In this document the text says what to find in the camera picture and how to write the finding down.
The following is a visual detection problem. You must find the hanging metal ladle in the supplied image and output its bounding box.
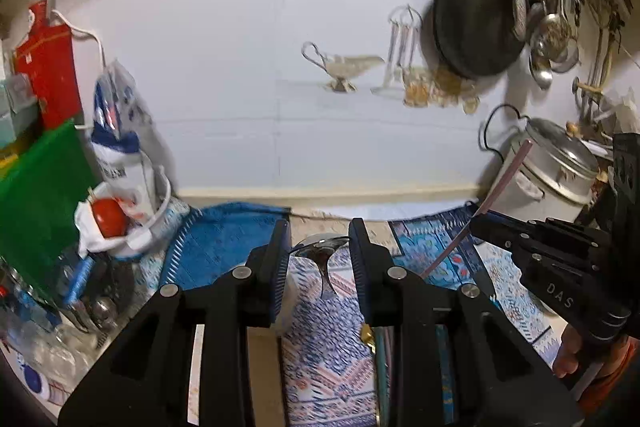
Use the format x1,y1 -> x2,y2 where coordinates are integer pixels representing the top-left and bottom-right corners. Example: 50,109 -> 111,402
527,2 -> 553,91

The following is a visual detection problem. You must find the red box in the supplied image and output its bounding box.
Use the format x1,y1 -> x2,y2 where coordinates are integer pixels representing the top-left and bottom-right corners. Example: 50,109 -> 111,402
14,0 -> 81,130

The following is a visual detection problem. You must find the glass cups cluster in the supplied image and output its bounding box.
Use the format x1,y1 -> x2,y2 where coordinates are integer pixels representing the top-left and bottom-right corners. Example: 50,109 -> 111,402
402,67 -> 480,115

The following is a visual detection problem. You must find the white bowl with tomato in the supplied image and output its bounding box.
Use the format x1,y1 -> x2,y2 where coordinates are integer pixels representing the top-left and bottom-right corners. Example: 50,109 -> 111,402
74,171 -> 172,260

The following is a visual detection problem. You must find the pink chopstick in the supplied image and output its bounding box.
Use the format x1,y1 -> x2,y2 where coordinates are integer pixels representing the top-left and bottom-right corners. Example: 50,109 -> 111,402
421,139 -> 533,277

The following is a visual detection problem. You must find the operator hand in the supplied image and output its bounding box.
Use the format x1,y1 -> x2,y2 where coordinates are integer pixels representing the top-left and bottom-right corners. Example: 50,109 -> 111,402
552,325 -> 582,378

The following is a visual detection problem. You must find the green cutting board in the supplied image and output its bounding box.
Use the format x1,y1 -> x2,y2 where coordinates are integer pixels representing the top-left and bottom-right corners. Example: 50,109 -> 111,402
0,121 -> 98,300

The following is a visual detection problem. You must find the metal spoon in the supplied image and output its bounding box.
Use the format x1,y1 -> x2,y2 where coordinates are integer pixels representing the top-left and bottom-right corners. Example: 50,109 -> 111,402
290,233 -> 349,300

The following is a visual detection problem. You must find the white rice cooker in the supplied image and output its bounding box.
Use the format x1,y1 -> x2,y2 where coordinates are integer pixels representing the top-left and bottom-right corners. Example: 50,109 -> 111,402
490,118 -> 598,222

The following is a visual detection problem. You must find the black power cable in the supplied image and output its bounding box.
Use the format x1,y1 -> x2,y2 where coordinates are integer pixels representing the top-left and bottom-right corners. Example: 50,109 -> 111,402
477,102 -> 532,163

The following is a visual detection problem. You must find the white plastic bag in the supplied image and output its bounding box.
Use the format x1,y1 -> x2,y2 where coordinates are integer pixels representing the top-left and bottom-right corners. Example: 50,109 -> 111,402
90,61 -> 157,223

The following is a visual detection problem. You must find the black frying pan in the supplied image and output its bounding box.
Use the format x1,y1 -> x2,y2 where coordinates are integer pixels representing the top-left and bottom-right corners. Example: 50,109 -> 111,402
433,0 -> 524,80

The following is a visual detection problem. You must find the silver gravy boat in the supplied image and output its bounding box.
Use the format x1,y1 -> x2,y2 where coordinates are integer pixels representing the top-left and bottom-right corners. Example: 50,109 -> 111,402
300,41 -> 385,93

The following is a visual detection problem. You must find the patterned blue table mat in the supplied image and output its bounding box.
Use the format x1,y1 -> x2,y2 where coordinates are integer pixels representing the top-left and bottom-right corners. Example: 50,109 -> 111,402
139,200 -> 566,427

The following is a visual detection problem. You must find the small metal utensil stand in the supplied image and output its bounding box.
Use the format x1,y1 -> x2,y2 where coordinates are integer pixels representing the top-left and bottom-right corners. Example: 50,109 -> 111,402
371,4 -> 423,95

